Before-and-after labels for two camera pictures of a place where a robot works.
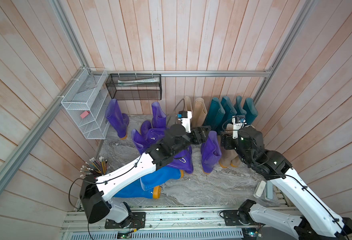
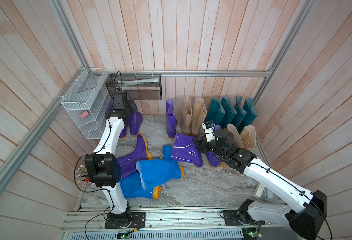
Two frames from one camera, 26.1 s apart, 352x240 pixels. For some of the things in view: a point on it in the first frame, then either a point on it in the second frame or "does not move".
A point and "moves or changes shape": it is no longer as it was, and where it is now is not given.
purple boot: [183, 160] moves or changes shape
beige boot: [200, 113] does not move
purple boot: [148, 137] moves or changes shape
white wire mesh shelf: [89, 92] does not move
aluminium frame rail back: [182, 73] does not move
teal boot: [215, 115] does not move
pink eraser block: [84, 114] does not move
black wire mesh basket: [134, 86] does not move
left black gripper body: [193, 138] -> [131, 106]
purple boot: [159, 118] -> [171, 119]
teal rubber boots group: [250, 109] does not move
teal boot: [238, 110] does not move
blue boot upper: [159, 177] does not move
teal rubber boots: [217, 113] -> [230, 112]
